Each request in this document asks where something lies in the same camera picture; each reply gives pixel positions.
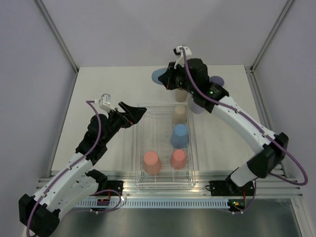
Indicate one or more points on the pink cup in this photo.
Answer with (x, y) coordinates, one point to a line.
(178, 159)
(152, 163)

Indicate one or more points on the blue cup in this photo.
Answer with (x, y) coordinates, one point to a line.
(156, 74)
(179, 137)

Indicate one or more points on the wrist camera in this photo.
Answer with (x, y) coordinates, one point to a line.
(181, 52)
(105, 103)

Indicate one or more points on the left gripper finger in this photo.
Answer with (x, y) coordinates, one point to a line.
(135, 118)
(132, 112)

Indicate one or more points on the white wire dish rack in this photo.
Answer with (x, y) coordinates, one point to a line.
(153, 133)

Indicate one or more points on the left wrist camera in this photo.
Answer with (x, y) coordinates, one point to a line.
(105, 103)

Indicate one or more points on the aluminium rail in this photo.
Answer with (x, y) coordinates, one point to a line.
(177, 181)

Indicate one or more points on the slotted cable duct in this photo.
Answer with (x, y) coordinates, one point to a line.
(218, 203)

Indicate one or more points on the purple cup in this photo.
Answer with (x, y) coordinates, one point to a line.
(196, 109)
(217, 79)

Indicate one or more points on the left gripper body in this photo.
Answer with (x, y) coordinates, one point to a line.
(117, 120)

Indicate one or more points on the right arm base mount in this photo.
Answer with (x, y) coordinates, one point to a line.
(225, 188)

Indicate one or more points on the right pink cup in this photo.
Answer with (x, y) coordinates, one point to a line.
(178, 159)

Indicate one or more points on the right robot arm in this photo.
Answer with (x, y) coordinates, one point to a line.
(268, 147)

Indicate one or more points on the beige cup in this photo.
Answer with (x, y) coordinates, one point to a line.
(181, 96)
(179, 115)

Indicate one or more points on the left pink cup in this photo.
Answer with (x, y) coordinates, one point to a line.
(152, 163)

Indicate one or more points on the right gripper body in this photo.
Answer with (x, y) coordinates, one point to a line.
(177, 79)

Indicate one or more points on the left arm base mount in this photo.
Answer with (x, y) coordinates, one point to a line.
(109, 188)

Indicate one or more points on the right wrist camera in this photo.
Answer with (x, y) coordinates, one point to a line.
(181, 52)

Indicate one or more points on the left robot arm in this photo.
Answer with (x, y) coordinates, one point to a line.
(42, 212)

